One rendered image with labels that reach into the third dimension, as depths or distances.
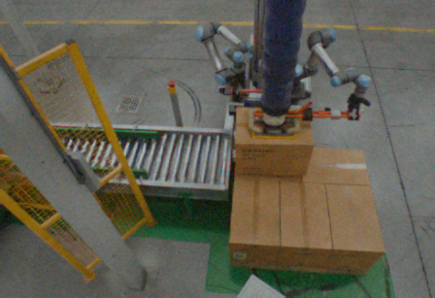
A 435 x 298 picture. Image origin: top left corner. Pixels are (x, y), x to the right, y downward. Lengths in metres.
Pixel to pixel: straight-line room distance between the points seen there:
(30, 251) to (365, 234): 3.11
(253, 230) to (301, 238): 0.38
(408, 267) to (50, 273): 3.32
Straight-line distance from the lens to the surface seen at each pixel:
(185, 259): 3.20
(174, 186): 2.87
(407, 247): 3.58
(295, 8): 1.90
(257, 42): 2.86
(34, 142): 1.50
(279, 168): 2.74
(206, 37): 2.79
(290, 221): 2.75
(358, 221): 2.88
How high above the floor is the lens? 2.99
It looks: 49 degrees down
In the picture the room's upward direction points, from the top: 5 degrees counter-clockwise
